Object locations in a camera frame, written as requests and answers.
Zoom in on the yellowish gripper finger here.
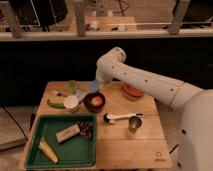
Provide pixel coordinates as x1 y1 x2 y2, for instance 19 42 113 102
99 83 104 91

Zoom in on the blue sponge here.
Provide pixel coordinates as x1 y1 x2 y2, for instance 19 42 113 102
88 80 100 93

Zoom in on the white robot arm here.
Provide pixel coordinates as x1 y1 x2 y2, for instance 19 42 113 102
96 47 213 171

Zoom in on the green plastic cup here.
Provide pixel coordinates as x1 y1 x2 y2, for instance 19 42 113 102
67 80 78 94

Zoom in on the small metal cup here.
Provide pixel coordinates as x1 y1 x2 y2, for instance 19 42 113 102
128 116 142 133

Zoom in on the dark red bowl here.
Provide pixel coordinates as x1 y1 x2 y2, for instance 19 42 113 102
83 92 105 113

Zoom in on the light blue cloth piece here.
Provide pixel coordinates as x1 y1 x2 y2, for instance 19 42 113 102
75 90 86 102

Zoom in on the orange bowl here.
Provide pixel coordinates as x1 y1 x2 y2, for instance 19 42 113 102
122 83 144 98

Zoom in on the dark grape bunch toy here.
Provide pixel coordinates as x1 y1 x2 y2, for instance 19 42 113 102
78 122 93 140

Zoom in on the wooden folding table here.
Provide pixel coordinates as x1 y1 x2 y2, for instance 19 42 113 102
17 80 174 171

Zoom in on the tan rectangular block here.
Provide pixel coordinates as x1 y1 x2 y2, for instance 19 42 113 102
56 124 80 143

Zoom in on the green plastic tray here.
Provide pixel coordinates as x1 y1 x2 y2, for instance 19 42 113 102
24 114 97 170

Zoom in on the yellow corn toy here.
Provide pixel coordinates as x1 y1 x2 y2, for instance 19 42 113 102
38 138 59 163

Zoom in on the black cable on floor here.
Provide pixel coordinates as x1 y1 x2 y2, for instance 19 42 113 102
168 143 180 155

